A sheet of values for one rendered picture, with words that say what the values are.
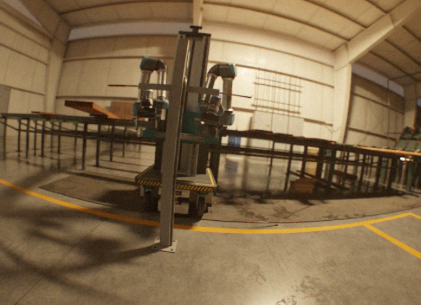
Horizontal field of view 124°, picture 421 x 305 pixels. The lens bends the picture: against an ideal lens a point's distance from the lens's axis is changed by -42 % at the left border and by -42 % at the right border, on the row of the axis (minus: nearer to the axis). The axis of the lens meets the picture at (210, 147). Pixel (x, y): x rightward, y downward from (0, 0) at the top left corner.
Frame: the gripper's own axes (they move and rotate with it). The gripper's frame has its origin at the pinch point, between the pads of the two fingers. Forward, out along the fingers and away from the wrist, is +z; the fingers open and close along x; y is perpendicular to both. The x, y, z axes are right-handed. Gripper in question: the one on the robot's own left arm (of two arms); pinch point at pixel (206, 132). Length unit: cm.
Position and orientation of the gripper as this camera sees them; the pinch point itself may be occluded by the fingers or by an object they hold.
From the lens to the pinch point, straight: 129.1
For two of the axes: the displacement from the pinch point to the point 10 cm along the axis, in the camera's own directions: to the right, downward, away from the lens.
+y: 0.4, -3.4, -9.4
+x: 9.7, 2.4, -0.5
